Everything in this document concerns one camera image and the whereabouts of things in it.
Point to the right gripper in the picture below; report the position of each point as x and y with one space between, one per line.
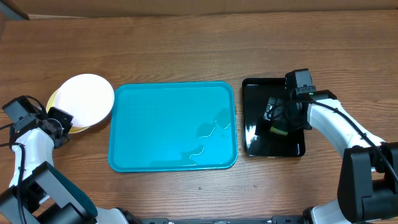
280 116

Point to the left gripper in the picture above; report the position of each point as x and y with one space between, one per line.
66 119

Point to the yellow-green plate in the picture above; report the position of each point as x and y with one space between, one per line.
51 103

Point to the green and yellow sponge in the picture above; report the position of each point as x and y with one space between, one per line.
281 130

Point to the white plate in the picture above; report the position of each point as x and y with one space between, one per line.
89 98

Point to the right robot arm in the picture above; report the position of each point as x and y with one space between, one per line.
367 188

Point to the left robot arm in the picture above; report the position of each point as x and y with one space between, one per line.
39 193

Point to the black rectangular water tray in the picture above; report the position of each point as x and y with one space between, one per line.
259 140

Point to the teal plastic serving tray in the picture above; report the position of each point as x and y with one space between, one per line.
161 127

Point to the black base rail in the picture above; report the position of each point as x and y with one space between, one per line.
283 219

